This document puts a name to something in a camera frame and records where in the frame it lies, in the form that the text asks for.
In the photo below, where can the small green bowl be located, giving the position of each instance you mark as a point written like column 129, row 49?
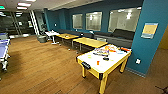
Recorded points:
column 89, row 56

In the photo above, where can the orange cone object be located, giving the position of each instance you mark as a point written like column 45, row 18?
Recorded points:
column 98, row 62

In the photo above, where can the yellow wooden gaming table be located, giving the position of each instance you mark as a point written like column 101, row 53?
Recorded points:
column 68, row 36
column 90, row 42

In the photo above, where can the red yellow game box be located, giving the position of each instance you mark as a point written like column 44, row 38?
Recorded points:
column 111, row 49

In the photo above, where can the small white side table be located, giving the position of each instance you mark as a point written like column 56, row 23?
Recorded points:
column 52, row 34

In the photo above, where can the orange red flat item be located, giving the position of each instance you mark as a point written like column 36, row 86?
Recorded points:
column 125, row 49

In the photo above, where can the dark trash bin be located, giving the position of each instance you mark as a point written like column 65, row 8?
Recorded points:
column 41, row 38

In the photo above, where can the rectangular ceiling light panel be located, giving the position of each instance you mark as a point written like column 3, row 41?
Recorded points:
column 24, row 4
column 22, row 8

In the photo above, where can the blue ping pong table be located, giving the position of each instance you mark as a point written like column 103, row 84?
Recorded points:
column 3, row 46

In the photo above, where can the green exit sign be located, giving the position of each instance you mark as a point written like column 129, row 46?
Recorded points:
column 2, row 7

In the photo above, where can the framed wall window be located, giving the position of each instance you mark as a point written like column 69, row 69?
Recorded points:
column 77, row 21
column 125, row 19
column 94, row 20

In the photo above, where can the dark wall bench sofa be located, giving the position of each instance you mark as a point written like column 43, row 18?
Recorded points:
column 113, row 35

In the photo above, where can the white column wall outlet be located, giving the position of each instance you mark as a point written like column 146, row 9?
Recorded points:
column 138, row 61

